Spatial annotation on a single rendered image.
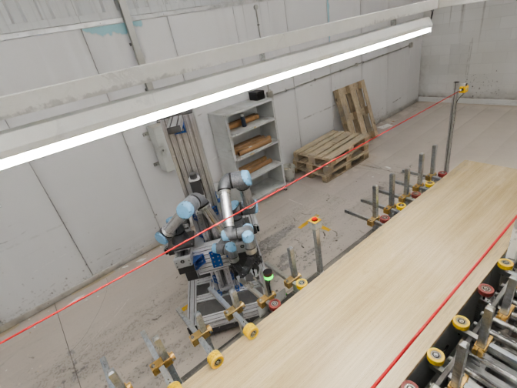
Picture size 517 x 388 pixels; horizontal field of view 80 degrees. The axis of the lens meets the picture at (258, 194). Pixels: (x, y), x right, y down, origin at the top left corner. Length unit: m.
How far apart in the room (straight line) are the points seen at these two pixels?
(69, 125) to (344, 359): 1.64
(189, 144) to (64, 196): 2.08
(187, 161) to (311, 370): 1.69
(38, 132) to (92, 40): 3.19
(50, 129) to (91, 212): 3.36
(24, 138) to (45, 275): 3.62
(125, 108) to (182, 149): 1.54
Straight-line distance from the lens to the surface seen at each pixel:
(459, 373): 1.88
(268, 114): 4.98
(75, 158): 4.12
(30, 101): 1.01
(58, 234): 4.34
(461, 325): 2.13
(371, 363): 1.91
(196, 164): 2.58
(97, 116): 1.01
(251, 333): 1.99
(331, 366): 1.89
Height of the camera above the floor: 2.50
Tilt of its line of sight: 28 degrees down
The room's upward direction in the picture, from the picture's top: 11 degrees counter-clockwise
